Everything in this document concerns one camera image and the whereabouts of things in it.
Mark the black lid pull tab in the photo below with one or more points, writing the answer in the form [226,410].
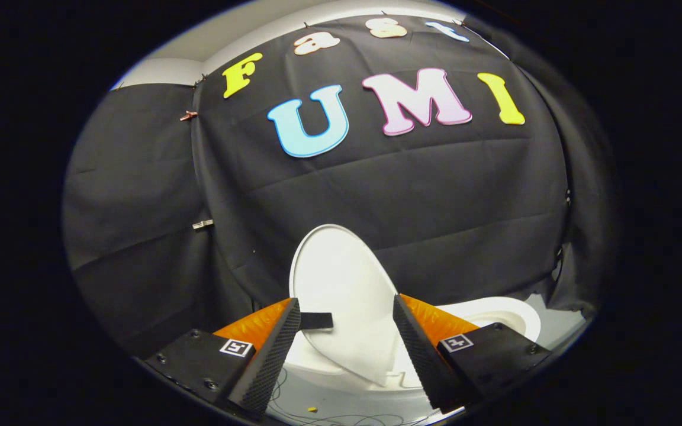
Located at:
[317,320]

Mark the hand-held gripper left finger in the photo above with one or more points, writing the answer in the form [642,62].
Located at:
[267,361]

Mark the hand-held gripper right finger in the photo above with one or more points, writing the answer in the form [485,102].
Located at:
[421,355]

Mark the silver cloth clip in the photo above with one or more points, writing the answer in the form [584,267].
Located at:
[202,225]

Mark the white toilet lid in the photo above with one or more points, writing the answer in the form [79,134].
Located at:
[347,284]

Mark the black backdrop cloth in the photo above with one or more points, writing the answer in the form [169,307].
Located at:
[376,189]

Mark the copper cloth clip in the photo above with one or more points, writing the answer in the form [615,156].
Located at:
[188,115]

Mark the white ceramic toilet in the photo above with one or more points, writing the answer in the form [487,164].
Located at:
[495,310]

